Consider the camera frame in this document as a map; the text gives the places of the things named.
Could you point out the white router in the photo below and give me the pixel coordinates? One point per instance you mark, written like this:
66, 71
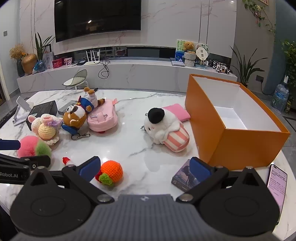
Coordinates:
91, 61

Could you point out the red gift box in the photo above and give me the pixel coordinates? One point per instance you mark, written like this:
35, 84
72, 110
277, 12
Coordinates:
57, 63

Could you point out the black product box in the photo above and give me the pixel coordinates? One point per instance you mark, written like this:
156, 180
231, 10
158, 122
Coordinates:
44, 107

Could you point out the white crochet bunny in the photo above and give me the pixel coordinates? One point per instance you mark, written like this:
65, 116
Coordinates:
46, 131

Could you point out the small white chair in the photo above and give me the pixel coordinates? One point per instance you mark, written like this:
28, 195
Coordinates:
76, 80

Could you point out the small red-capped white bottle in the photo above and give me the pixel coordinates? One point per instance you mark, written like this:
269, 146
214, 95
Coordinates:
69, 162

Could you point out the white plush with striped cup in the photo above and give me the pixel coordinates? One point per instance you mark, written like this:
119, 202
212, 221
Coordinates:
159, 129

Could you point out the pink and green pompom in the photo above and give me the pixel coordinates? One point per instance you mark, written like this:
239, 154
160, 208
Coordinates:
27, 146

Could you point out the stack of flat books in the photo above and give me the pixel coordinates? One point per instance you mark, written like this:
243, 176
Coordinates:
177, 63

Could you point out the wall television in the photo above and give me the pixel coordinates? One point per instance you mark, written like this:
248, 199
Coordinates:
97, 16

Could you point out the dark card deck box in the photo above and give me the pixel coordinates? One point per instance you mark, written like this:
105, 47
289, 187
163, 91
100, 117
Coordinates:
182, 176

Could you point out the pink plush backpack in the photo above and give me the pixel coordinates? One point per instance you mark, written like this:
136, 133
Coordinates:
104, 120

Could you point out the blue glass vase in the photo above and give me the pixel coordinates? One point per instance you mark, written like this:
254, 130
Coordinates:
39, 66

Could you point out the grey flat box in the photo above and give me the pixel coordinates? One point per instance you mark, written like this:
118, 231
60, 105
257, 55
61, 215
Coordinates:
66, 109

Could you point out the large water bottle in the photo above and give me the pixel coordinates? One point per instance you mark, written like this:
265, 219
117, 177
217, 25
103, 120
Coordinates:
279, 97

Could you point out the white marble TV cabinet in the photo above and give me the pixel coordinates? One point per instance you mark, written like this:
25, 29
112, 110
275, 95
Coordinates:
143, 74

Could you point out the white folding stand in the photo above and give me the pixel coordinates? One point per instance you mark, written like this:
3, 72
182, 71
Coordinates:
22, 102

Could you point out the brown teddy bear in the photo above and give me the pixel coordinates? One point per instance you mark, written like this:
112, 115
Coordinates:
190, 46

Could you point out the black remote control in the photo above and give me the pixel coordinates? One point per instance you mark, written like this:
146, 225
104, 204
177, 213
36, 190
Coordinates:
8, 117

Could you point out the wall socket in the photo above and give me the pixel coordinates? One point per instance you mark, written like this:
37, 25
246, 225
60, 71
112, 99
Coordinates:
259, 78

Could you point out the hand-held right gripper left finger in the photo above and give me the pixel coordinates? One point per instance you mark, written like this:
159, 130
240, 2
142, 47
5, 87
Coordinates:
89, 168

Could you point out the orange crochet tangerine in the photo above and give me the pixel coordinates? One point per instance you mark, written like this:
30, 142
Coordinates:
112, 170

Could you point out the gold vase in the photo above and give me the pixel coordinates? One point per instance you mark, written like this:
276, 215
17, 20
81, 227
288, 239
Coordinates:
29, 63

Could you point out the orange cardboard box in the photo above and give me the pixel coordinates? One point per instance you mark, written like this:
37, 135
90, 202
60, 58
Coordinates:
242, 148

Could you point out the pink card holder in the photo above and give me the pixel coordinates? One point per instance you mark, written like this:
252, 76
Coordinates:
178, 112

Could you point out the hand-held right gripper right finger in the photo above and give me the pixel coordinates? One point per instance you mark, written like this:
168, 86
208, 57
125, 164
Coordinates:
200, 168

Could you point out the smartphone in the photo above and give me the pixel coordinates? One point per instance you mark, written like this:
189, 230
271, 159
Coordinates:
277, 185

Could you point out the black and white checkered toy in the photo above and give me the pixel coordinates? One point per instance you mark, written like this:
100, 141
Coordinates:
220, 67

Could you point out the tall leafy plant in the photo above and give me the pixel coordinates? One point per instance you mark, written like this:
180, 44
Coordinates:
290, 60

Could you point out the hanging vine plant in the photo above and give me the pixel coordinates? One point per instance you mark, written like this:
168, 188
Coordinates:
256, 11

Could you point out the white picture card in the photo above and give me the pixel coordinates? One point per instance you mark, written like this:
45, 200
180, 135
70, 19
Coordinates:
48, 60

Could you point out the pink gift box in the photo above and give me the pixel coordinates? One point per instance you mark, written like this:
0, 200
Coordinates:
68, 61

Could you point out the green leafy plant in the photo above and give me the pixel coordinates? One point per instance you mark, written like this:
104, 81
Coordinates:
41, 46

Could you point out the round white fan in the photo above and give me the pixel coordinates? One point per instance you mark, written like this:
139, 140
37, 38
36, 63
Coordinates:
202, 53

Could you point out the flat black device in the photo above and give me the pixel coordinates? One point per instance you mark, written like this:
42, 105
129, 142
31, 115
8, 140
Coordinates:
81, 63

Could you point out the green picture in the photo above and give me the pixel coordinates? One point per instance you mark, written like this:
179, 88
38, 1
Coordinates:
180, 45

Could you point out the dried flower bunch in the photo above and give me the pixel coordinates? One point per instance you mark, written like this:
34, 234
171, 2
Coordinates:
17, 51

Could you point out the potted plant in black pot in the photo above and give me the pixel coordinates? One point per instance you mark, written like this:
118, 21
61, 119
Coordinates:
244, 69

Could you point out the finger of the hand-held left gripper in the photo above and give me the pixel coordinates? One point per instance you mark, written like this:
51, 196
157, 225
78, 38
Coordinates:
9, 144
37, 161

